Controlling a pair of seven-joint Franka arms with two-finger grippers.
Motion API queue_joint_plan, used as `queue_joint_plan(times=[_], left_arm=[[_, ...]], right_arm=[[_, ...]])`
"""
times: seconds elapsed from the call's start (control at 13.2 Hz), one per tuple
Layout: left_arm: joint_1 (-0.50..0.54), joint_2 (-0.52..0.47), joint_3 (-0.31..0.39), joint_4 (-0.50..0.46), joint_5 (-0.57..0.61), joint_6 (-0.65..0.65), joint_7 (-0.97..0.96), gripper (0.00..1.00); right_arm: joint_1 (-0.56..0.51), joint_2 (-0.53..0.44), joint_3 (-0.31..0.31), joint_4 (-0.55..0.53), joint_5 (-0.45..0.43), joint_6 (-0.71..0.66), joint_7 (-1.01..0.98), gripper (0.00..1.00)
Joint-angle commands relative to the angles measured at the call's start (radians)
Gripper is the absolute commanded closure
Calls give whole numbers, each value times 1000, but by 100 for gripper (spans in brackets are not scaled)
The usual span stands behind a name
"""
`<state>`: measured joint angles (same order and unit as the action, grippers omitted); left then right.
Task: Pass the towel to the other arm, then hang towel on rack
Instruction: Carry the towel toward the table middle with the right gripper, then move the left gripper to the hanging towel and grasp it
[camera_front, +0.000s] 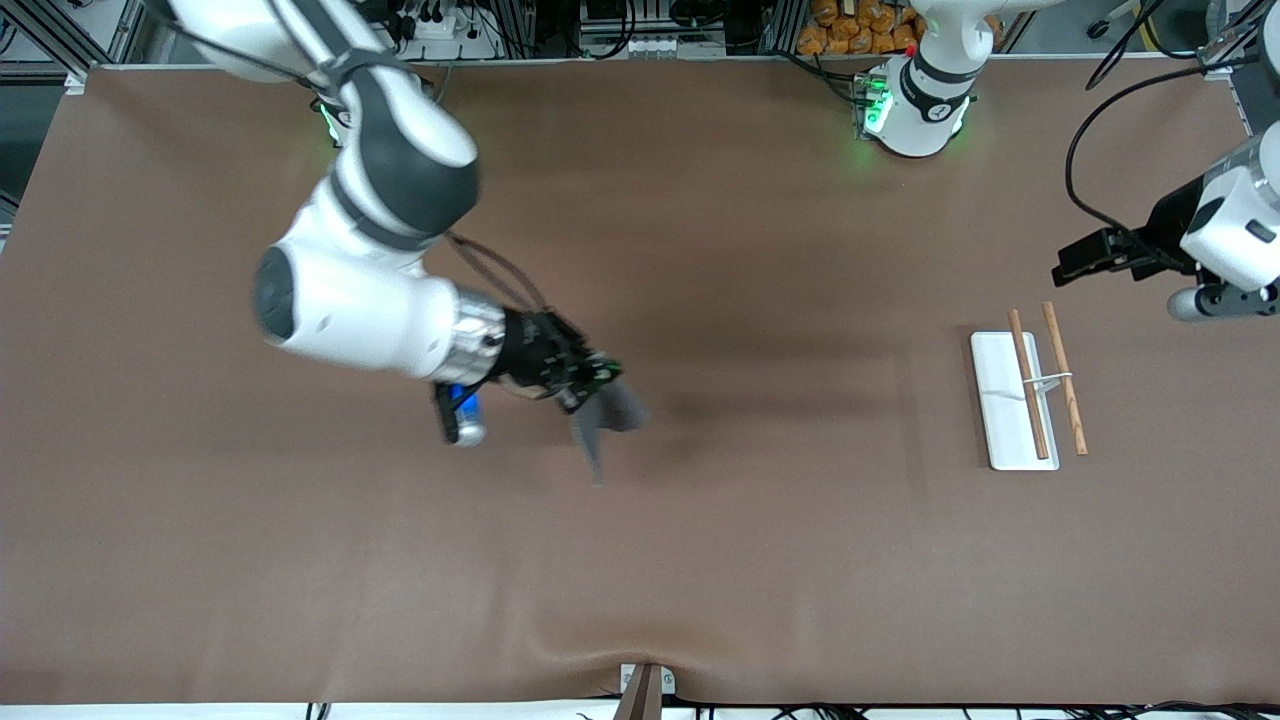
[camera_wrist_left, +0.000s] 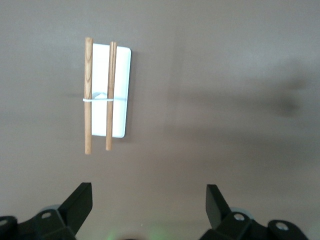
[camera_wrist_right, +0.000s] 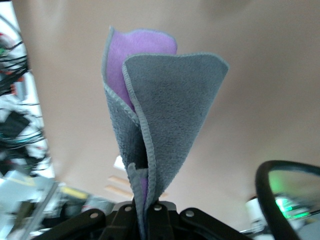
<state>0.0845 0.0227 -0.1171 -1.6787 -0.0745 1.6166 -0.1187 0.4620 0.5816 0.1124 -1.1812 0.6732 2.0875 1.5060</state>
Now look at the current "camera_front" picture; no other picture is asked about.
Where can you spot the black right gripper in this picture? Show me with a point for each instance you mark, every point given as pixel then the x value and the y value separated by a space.
pixel 530 352

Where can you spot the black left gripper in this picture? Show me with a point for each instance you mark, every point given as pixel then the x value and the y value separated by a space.
pixel 1167 226

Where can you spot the grey and purple towel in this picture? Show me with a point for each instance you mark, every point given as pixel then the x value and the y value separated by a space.
pixel 612 410

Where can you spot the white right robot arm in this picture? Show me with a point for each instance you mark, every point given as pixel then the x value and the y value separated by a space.
pixel 360 300

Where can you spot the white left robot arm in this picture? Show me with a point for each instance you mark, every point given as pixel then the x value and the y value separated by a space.
pixel 915 125

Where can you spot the orange snack packs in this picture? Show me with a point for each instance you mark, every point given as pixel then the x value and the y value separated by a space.
pixel 850 30

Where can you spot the small white socket strip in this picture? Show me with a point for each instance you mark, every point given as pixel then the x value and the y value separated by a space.
pixel 665 46

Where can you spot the white power strip with plugs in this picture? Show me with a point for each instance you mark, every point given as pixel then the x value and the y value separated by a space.
pixel 440 35

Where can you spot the white rack base plate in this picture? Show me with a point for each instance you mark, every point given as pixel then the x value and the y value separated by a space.
pixel 995 400

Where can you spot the aluminium frame profile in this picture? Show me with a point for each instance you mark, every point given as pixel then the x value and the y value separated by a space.
pixel 1250 90
pixel 60 40

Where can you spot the metal table edge bracket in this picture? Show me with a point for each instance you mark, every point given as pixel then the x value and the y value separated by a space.
pixel 642 690

